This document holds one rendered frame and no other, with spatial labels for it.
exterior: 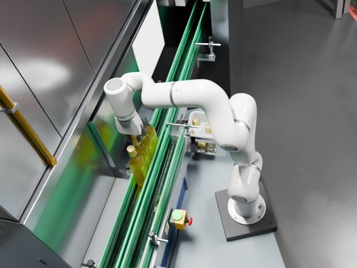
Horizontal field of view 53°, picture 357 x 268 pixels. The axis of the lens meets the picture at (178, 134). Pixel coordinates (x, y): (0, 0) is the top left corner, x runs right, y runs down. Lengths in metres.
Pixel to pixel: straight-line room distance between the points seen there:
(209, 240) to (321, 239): 1.08
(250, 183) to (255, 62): 2.44
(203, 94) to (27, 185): 0.62
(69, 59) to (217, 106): 0.55
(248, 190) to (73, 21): 0.93
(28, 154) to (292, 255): 1.98
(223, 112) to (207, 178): 0.96
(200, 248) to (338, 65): 2.53
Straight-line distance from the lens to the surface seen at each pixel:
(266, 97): 3.47
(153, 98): 1.23
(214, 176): 2.07
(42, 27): 1.23
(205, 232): 1.93
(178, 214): 1.68
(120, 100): 1.33
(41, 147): 1.22
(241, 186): 1.49
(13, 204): 1.20
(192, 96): 1.15
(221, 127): 1.16
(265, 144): 3.12
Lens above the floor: 2.53
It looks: 51 degrees down
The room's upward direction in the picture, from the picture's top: 13 degrees counter-clockwise
